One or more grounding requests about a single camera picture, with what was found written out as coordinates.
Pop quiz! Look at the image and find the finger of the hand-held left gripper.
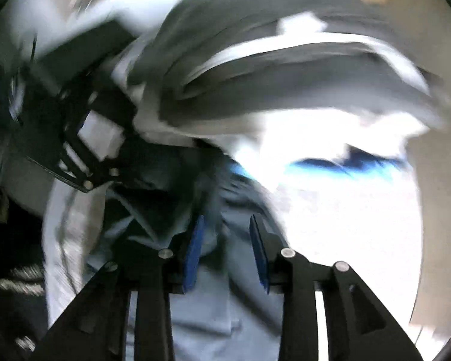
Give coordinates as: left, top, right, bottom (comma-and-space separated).
23, 83, 136, 194

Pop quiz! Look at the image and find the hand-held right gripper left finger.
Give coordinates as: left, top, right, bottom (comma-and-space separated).
30, 215, 205, 361

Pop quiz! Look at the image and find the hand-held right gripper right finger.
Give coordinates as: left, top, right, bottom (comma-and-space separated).
249, 215, 423, 361

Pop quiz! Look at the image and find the dark teal jacket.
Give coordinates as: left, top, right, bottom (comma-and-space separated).
86, 139, 297, 361

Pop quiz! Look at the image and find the stack of folded clothes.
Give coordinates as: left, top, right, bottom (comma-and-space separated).
109, 0, 451, 185

